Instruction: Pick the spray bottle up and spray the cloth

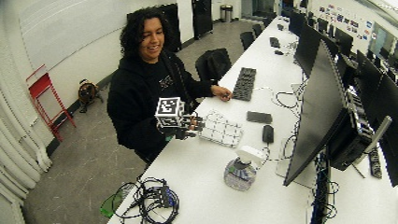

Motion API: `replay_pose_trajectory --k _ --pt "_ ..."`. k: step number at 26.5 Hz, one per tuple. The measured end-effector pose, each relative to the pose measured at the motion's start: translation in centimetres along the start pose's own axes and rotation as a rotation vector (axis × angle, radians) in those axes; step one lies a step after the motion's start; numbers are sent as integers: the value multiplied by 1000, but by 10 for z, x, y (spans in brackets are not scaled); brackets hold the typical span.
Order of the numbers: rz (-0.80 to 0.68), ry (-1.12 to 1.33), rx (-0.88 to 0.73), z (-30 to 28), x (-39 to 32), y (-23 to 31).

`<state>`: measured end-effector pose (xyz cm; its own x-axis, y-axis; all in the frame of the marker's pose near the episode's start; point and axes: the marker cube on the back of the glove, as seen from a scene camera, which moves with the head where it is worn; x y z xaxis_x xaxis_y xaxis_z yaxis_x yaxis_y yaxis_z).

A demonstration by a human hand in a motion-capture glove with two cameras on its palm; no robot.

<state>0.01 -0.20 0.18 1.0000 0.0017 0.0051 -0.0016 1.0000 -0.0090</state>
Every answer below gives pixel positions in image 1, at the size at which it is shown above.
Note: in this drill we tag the red folding frame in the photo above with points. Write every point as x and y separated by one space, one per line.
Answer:
41 87

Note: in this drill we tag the grey trash bin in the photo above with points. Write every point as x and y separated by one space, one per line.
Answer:
226 12

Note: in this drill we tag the white grid board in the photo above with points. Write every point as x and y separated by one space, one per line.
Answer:
221 129

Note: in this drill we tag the large black monitor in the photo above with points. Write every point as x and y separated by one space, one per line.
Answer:
318 118

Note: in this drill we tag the small black keyboard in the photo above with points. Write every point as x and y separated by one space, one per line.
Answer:
274 42

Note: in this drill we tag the black computer mouse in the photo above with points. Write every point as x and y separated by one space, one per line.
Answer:
268 133

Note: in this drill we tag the black office chair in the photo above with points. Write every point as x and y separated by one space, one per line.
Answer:
246 39
213 63

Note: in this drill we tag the white cube with black markers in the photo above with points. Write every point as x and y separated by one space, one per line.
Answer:
169 110

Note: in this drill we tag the white radiator pipes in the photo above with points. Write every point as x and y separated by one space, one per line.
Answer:
19 149

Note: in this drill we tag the black power strip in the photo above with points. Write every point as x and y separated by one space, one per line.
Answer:
374 163

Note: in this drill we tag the clear spray bottle white trigger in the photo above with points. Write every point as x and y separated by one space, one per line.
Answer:
240 174

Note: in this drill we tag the person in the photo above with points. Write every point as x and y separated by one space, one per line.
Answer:
136 93

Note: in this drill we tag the tall black cabinet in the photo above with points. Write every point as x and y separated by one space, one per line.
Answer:
202 18

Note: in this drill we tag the small black mouse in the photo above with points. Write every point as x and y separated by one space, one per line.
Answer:
278 52

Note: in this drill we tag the brown black backpack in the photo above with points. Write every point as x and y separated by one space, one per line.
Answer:
88 92

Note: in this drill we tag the black phone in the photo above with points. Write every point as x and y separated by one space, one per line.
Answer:
260 117

